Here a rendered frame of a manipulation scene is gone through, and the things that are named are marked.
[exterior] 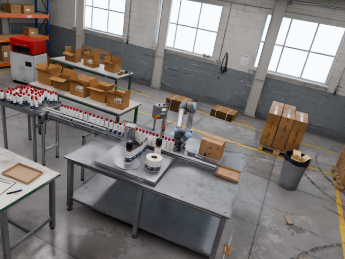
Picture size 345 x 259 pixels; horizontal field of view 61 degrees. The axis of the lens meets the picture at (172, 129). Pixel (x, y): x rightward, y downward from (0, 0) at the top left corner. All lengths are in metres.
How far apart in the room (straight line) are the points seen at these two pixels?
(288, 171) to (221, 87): 4.30
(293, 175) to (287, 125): 1.48
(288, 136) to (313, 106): 2.30
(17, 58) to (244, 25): 6.20
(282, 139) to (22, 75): 6.82
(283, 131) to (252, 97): 2.44
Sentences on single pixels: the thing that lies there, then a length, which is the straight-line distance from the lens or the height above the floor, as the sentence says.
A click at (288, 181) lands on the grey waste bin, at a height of 0.18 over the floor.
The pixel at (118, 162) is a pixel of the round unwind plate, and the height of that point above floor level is 0.89.
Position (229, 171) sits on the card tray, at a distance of 4.01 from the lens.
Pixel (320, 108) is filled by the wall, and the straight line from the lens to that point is 8.95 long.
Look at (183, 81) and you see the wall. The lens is 9.51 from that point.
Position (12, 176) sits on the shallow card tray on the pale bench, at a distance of 3.61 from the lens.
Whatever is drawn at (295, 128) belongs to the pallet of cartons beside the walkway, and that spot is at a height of 0.71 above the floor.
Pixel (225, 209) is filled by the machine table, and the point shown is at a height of 0.83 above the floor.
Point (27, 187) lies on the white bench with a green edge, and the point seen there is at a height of 0.80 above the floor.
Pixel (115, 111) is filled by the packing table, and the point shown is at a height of 0.78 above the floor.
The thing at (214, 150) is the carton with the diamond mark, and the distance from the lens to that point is 4.04.
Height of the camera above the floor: 2.80
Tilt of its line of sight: 24 degrees down
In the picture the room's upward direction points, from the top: 10 degrees clockwise
